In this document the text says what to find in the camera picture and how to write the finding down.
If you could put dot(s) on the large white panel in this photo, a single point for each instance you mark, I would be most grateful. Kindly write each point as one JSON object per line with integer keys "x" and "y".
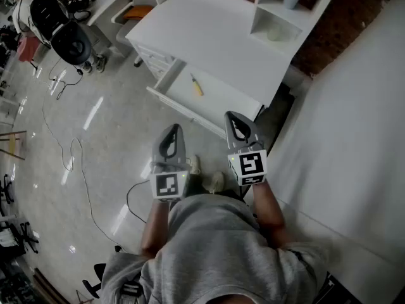
{"x": 348, "y": 138}

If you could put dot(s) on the person's shoe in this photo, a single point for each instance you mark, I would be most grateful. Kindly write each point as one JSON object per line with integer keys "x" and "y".
{"x": 215, "y": 182}
{"x": 196, "y": 164}

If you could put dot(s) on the person's left shoe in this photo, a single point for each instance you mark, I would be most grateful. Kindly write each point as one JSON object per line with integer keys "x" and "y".
{"x": 196, "y": 164}

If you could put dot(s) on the pale green glass bowl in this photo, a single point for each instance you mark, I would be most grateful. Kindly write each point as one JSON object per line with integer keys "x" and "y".
{"x": 278, "y": 33}

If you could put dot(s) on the person's left forearm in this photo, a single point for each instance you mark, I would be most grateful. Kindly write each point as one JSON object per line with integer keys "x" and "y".
{"x": 155, "y": 226}

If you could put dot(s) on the red stool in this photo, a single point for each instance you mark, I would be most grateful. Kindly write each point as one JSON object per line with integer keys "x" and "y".
{"x": 27, "y": 49}

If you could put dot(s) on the person's right shoe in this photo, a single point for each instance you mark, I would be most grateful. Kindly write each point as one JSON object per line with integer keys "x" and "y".
{"x": 215, "y": 182}

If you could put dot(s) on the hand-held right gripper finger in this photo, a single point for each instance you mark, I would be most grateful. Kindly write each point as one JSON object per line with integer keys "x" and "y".
{"x": 230, "y": 139}
{"x": 254, "y": 135}

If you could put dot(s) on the person's black trousers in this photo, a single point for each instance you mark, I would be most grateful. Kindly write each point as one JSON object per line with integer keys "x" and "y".
{"x": 194, "y": 185}

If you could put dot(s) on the orange seat cushion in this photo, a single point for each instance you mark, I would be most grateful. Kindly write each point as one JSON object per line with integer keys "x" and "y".
{"x": 137, "y": 12}

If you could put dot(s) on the black office chair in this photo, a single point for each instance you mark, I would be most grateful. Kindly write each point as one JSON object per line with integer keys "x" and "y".
{"x": 71, "y": 44}

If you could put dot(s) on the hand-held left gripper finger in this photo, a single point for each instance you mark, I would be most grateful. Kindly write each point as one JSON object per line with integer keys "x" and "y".
{"x": 181, "y": 152}
{"x": 156, "y": 152}

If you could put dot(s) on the white chair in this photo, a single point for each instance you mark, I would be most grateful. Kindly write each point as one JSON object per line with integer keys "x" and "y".
{"x": 126, "y": 32}

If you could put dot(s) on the long white desk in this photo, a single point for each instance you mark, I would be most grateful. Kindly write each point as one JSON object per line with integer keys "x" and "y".
{"x": 107, "y": 2}

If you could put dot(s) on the person's right forearm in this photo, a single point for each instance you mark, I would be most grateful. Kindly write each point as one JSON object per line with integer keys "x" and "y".
{"x": 269, "y": 214}

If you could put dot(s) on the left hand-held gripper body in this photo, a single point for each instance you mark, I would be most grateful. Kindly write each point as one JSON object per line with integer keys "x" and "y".
{"x": 167, "y": 185}

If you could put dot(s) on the white cubby shelf unit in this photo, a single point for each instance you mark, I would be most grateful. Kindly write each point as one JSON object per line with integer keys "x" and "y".
{"x": 303, "y": 21}

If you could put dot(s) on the person's grey shirt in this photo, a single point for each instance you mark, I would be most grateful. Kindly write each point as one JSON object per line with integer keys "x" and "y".
{"x": 215, "y": 249}

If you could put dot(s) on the wooden stool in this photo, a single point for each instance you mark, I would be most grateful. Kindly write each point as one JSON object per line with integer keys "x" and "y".
{"x": 12, "y": 142}

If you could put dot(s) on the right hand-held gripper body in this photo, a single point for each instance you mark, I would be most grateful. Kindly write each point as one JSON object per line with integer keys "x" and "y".
{"x": 250, "y": 165}

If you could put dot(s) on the white drawer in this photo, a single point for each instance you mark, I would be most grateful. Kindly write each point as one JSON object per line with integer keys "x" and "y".
{"x": 221, "y": 100}

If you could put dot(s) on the black chair bases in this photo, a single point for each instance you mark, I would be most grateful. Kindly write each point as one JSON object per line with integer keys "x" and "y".
{"x": 27, "y": 236}

